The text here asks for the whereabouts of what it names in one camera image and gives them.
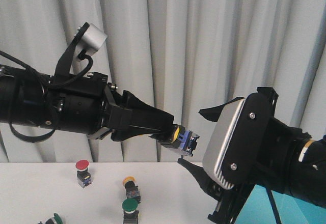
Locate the green push button lying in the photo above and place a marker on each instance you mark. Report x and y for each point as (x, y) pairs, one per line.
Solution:
(56, 219)

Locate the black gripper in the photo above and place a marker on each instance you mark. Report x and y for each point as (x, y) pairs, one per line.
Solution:
(92, 106)
(281, 149)

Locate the yellow push button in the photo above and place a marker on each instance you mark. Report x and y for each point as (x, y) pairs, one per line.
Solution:
(131, 189)
(181, 140)

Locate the light blue plastic box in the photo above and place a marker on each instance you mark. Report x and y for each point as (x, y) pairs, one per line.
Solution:
(257, 209)

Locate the yellow push button front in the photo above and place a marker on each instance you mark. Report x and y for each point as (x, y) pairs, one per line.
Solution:
(181, 140)

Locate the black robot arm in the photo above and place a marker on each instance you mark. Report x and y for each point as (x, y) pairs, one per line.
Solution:
(310, 177)
(25, 102)

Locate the red push button far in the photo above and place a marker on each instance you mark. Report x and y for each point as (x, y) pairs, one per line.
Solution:
(83, 175)

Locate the grey pleated curtain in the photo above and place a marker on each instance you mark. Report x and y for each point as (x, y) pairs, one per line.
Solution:
(185, 55)

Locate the yellow push button middle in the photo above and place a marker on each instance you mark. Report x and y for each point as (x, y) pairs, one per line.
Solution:
(131, 189)

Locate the green push button upright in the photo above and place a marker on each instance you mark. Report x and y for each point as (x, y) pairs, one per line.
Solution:
(131, 214)

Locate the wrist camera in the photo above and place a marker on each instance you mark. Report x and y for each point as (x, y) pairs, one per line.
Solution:
(91, 40)
(236, 139)

